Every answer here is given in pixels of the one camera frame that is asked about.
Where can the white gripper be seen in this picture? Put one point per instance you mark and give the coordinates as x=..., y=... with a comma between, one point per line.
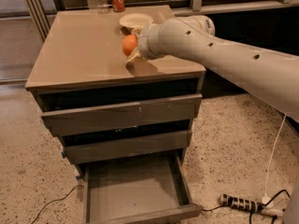
x=144, y=44

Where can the orange fruit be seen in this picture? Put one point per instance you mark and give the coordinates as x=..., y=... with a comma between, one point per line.
x=129, y=43

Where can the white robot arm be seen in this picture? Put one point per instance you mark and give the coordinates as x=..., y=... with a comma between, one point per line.
x=245, y=144

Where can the grey drawer cabinet beige top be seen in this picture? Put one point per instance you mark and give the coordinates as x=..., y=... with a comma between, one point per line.
x=81, y=65

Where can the grey middle drawer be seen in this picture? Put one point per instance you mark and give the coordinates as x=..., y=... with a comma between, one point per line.
x=128, y=147

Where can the grey top drawer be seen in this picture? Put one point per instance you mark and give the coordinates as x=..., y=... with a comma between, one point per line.
x=111, y=117

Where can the grey open bottom drawer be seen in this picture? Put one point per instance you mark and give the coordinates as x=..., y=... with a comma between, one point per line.
x=147, y=189

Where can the white paper bowl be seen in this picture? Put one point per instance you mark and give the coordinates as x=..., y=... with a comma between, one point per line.
x=135, y=21

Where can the black white power strip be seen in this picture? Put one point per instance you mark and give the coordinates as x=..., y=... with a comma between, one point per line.
x=240, y=204

